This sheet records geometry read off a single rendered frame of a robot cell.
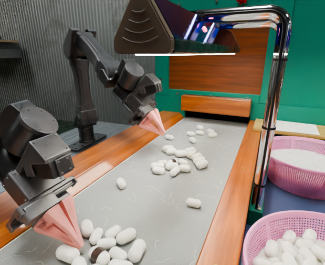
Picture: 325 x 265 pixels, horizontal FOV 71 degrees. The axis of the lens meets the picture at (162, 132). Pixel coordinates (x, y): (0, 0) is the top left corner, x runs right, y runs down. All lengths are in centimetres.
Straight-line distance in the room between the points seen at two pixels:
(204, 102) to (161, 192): 58
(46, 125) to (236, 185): 40
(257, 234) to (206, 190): 16
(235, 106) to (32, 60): 370
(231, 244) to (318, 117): 77
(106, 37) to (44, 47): 112
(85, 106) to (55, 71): 303
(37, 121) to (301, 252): 46
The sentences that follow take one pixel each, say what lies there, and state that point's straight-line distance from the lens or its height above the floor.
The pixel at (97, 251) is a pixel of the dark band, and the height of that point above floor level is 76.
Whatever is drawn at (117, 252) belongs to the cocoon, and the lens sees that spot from 40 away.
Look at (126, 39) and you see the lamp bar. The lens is 31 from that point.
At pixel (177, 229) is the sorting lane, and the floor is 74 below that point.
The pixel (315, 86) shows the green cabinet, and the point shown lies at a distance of 107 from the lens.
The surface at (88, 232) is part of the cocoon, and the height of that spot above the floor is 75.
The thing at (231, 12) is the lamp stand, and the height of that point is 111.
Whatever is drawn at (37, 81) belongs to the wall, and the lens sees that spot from 430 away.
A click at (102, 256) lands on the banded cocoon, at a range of 39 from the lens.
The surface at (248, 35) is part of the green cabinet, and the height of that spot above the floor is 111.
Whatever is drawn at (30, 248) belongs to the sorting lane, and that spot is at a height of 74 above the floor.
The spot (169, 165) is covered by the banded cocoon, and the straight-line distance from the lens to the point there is 62.
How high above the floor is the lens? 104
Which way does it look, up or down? 19 degrees down
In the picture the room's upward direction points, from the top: straight up
